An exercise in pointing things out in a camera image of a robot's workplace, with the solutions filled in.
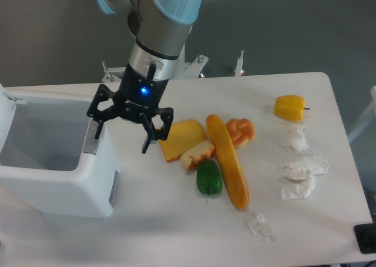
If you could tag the white trash can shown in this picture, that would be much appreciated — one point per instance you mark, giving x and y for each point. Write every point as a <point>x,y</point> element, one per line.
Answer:
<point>53,156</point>

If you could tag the black device at edge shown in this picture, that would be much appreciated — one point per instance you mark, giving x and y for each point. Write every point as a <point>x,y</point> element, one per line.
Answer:
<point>365,236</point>

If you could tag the small crusty bread piece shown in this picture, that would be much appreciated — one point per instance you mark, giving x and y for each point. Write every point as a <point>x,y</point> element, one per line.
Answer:
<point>192,157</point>

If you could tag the crumpled white tissue bottom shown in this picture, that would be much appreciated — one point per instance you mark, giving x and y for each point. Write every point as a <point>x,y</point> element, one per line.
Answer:
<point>257,224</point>

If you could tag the crumpled white tissue top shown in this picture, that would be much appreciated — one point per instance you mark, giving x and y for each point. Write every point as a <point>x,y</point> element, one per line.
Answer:
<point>296,139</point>

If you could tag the toast bread slice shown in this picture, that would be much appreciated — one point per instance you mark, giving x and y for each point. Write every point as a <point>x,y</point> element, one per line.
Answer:
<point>182,136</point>

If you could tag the yellow bell pepper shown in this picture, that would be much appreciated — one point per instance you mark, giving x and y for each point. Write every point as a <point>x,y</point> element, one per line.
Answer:
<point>290,107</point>

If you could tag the crumpled white tissue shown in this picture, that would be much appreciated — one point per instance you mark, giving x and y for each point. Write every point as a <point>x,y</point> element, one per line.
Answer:
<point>257,224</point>
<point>302,169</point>
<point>296,139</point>
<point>299,190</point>

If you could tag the crumpled white tissue lower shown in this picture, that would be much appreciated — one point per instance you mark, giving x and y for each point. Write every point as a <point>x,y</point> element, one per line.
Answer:
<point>299,190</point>

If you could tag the long baguette bread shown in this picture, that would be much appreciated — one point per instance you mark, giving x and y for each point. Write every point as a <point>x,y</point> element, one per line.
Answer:
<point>231,169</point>

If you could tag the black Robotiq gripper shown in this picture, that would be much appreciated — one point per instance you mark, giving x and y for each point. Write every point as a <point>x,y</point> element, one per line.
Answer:
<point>141,96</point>

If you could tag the white furniture at right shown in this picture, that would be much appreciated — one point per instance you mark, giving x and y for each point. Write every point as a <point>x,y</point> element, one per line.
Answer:
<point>364,119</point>

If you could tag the green bell pepper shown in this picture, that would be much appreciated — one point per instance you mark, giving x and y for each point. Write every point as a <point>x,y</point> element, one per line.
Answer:
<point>208,178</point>

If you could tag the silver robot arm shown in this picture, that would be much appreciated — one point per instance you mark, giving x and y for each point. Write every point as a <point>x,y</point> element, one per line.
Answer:
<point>161,28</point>

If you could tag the braided bread roll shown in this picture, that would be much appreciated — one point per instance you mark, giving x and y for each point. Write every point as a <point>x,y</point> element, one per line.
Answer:
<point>241,131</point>

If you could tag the crumpled white tissue middle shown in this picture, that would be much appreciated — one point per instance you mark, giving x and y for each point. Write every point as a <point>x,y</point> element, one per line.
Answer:
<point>302,169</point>

